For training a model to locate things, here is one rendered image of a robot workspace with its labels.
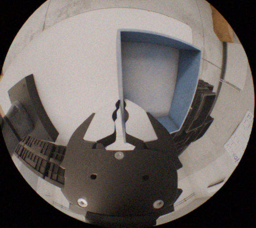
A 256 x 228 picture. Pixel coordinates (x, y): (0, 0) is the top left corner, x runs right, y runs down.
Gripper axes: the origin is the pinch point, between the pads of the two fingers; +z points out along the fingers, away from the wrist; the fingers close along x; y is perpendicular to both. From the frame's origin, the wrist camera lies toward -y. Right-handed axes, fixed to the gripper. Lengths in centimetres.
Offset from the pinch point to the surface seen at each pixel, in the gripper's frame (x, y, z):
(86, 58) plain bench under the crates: -7.8, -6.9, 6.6
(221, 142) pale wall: 262, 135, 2
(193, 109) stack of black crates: 57, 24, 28
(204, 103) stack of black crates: 84, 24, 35
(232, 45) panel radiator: 239, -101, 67
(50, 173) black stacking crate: -32.4, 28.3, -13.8
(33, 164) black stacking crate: -48, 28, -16
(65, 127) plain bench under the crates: -21.4, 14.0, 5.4
